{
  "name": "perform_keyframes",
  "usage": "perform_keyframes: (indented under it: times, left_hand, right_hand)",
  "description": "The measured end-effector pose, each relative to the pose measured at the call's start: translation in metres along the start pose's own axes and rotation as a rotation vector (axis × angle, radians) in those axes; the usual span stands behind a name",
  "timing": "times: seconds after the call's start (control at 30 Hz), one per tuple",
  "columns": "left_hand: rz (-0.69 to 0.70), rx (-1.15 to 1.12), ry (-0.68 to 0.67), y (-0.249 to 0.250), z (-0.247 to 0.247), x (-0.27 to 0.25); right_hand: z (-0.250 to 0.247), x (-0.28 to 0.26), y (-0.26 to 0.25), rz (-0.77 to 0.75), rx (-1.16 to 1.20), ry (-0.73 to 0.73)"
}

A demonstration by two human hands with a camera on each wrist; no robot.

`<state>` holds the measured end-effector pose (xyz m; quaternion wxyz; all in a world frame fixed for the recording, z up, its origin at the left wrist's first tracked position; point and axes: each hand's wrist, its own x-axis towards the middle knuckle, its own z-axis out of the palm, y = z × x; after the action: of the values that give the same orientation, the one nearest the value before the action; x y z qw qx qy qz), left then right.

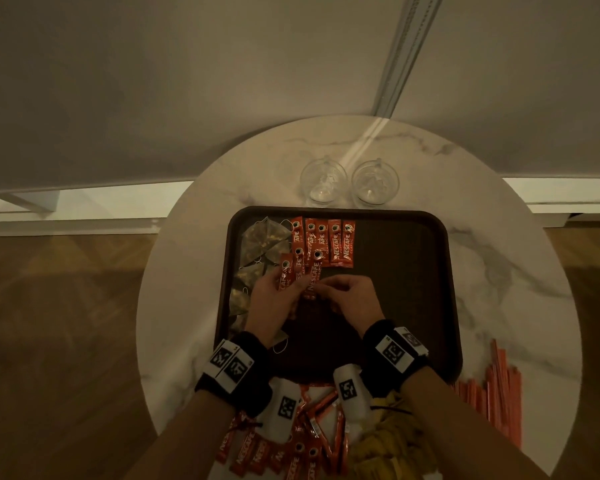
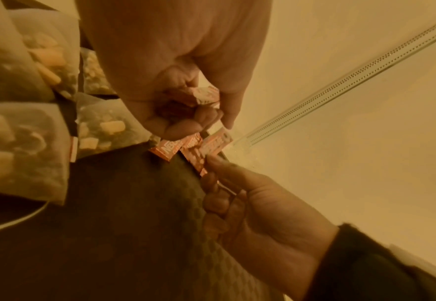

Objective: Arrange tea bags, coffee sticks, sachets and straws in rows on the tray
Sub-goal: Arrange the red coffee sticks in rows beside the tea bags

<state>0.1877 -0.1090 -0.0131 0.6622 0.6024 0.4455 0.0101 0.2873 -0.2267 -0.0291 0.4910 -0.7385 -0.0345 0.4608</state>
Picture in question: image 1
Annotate person's left hand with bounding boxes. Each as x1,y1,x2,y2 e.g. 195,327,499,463
243,267,313,348

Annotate person's right hand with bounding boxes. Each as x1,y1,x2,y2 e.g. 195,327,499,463
313,274,386,339

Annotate single red coffee stick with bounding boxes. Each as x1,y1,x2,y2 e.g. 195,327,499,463
302,248,326,301
278,253,295,291

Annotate dark brown tray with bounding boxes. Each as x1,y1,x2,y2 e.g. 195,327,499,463
213,206,463,385

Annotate red Nescafe sachets group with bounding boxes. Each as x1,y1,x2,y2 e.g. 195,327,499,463
289,216,357,275

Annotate neat cluster of tea bags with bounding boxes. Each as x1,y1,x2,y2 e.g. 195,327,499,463
227,217,293,355

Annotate pile of red Nescafe sachets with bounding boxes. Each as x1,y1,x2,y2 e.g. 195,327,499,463
215,382,353,480

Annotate pile of yellow sachets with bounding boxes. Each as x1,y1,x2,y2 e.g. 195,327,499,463
347,409,439,480

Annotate pile of orange stick packets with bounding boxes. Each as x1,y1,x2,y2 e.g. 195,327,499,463
455,338,523,448

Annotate person's right forearm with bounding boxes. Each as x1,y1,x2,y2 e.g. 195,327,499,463
399,367,551,480

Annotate person's left forearm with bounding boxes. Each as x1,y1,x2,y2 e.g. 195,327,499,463
125,389,236,480

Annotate black right wristband with markers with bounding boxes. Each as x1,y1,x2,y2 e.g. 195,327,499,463
359,319,433,398

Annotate black wristband with markers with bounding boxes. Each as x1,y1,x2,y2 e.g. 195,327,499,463
195,331,273,418
359,319,433,398

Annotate black left wristband with markers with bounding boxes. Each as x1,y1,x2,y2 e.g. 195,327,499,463
195,331,273,418

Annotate clear glass cup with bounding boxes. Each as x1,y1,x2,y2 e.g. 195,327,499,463
351,158,400,208
299,157,349,207

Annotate round white marble table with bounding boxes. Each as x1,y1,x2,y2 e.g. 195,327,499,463
0,175,600,238

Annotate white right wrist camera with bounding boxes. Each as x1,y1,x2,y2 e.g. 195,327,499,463
333,363,373,425

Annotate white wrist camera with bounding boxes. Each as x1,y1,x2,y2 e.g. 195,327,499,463
257,379,301,443
333,363,373,425

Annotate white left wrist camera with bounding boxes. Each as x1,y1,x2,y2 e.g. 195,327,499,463
257,379,301,443

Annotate black right camera cable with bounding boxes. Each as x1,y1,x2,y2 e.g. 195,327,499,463
369,403,413,417

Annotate perforated metal wall rail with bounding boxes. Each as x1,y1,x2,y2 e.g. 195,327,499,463
371,0,446,118

